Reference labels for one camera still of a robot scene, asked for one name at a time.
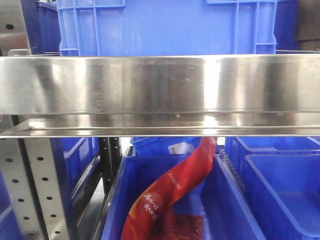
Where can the perforated steel upright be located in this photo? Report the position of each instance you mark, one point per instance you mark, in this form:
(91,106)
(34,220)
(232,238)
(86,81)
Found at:
(36,178)

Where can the blue bin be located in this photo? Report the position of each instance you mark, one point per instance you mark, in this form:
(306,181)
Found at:
(78,153)
(280,180)
(149,146)
(218,200)

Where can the blue bin right lower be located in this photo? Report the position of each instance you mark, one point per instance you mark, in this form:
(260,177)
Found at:
(280,180)

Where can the white label paper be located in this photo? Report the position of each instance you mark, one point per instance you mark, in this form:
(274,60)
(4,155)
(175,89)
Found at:
(181,148)

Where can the stainless steel shelf beam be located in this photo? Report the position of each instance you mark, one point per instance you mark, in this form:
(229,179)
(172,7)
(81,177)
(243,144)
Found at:
(207,95)

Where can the blue bin centre lower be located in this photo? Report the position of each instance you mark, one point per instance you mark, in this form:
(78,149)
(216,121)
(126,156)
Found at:
(218,200)

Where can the blue bin left lower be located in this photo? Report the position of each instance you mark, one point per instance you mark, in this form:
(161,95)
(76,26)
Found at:
(78,153)

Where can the dark red mesh packet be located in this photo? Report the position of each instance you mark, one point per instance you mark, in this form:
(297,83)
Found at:
(175,226)

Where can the blue bin rear centre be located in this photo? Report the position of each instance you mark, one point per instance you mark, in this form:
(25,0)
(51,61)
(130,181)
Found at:
(149,146)

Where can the red snack bag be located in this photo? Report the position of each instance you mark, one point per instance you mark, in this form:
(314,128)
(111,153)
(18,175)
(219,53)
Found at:
(168,189)

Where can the light blue crate on shelf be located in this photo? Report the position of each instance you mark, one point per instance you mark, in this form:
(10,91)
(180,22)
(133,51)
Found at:
(166,27)

